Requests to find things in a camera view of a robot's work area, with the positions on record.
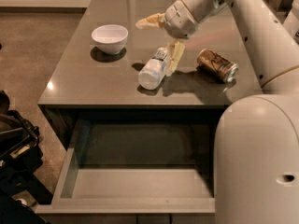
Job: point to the open grey top drawer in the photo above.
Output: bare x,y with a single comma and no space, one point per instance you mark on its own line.
137,167

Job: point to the white ceramic bowl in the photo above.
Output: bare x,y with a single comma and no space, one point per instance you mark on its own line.
110,38

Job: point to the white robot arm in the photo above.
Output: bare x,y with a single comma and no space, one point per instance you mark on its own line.
256,148

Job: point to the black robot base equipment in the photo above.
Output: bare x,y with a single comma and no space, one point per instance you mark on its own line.
20,156

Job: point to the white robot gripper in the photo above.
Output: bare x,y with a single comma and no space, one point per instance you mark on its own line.
178,20

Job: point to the gold aluminium drink can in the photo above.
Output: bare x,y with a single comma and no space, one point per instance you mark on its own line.
217,65

